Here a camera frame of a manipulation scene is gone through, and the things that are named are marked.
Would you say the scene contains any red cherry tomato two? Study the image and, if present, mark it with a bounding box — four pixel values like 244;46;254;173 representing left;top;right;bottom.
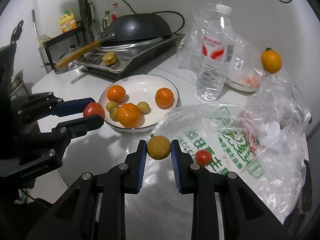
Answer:
83;102;105;119

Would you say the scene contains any red cherry tomato three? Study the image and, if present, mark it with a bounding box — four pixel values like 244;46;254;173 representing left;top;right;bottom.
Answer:
147;134;171;160

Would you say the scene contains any red cherry tomato one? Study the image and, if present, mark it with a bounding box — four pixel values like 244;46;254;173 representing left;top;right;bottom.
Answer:
195;150;212;166

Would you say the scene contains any brown longan three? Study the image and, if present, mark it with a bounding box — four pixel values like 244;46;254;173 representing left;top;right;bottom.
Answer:
109;107;119;121

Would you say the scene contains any mandarin orange three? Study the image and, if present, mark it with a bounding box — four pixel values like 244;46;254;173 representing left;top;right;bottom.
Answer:
117;103;142;128

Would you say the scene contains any mandarin orange one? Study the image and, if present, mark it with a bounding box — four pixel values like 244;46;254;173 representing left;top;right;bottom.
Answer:
155;88;174;108

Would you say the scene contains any brown longan two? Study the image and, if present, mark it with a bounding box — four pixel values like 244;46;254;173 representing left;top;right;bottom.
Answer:
106;101;119;112

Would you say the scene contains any mandarin orange two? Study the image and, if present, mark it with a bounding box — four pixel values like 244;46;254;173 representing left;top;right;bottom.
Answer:
107;85;126;103

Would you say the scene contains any brown longan one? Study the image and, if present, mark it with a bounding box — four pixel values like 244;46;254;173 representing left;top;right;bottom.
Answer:
137;101;151;114

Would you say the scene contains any glass pot lid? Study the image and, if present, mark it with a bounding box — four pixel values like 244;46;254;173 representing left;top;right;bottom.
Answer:
53;43;87;75

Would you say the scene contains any white round plate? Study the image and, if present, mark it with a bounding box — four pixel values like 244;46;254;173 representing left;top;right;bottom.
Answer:
105;74;180;133

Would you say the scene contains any black dish rack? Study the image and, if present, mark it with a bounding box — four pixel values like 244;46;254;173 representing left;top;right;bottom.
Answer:
43;27;87;74

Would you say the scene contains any steel induction cooker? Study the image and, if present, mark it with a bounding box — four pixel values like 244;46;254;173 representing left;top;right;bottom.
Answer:
74;34;183;80

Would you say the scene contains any yellow cooking oil jug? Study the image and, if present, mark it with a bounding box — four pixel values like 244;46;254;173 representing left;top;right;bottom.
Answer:
59;10;78;33

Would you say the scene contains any clear oil bottle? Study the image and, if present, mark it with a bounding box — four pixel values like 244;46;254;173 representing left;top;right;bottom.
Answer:
101;10;112;31

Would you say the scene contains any printed clear plastic bag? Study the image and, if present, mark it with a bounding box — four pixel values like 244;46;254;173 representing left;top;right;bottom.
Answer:
125;103;308;224

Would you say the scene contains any black wok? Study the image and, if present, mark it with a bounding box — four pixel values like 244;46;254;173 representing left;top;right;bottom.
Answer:
56;14;172;69

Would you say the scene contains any red label sauce bottle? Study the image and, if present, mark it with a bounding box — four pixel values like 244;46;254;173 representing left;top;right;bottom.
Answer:
110;3;123;22

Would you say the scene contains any bagged white bowl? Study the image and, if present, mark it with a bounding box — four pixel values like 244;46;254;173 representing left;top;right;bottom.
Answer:
176;3;263;92

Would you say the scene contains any crumpled clear plastic bag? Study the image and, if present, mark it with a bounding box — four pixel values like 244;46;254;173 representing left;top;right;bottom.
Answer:
244;69;311;138

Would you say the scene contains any clear plastic water bottle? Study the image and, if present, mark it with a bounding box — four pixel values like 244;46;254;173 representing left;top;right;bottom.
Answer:
196;4;235;102

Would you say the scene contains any large orange by wall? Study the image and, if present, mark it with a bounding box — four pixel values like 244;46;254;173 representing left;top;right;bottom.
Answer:
261;47;282;74

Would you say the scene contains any cooker black power cable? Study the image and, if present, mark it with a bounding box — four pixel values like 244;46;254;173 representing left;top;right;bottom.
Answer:
102;0;186;34

